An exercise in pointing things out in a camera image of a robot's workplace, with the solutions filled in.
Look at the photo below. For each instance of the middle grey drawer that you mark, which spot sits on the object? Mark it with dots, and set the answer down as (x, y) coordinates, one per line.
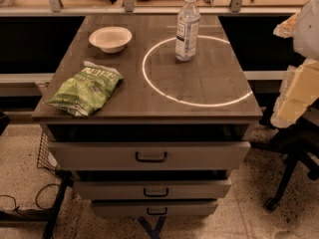
(138, 190)

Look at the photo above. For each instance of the bottom grey drawer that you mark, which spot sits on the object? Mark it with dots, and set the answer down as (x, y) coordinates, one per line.
(154, 208)

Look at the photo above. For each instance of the wire mesh basket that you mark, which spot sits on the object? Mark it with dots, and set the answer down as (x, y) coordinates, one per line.
(45, 159)

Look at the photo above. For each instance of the top grey drawer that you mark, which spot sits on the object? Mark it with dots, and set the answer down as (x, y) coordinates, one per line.
(149, 155)

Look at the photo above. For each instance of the green chip bag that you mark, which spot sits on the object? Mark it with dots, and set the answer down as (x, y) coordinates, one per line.
(87, 91)

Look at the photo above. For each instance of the clear plastic water bottle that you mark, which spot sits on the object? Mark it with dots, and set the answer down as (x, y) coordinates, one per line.
(186, 31)

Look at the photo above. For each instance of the black office chair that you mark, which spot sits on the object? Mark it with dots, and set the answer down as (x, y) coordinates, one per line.
(297, 141)

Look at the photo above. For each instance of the black metal stand leg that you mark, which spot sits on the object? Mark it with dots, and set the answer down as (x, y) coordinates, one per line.
(49, 216)

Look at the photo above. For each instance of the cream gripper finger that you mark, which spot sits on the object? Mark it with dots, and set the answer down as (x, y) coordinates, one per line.
(286, 29)
(299, 90)

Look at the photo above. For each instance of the white ceramic bowl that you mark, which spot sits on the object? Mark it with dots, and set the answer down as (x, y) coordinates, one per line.
(110, 39)

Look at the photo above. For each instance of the grey drawer cabinet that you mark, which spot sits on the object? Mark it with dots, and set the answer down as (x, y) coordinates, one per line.
(159, 99)

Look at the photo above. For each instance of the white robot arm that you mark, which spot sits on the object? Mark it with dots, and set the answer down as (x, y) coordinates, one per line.
(306, 35)

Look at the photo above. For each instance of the grey drawer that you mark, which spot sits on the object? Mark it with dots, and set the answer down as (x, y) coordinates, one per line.
(154, 208)
(138, 190)
(149, 155)

